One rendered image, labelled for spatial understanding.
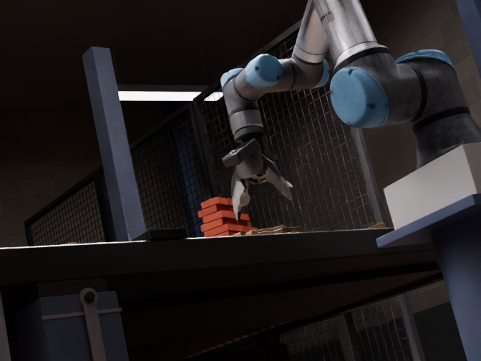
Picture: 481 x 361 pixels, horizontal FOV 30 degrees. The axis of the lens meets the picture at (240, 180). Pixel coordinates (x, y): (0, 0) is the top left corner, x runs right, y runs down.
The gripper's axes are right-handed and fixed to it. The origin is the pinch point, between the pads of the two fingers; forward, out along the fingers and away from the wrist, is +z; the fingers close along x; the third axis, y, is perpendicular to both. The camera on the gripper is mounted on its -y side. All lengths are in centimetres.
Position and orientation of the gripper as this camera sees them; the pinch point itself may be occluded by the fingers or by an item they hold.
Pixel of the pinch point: (262, 211)
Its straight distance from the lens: 204.8
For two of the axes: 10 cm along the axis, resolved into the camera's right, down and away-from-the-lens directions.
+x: -8.0, 3.3, 5.0
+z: 2.2, 9.4, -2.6
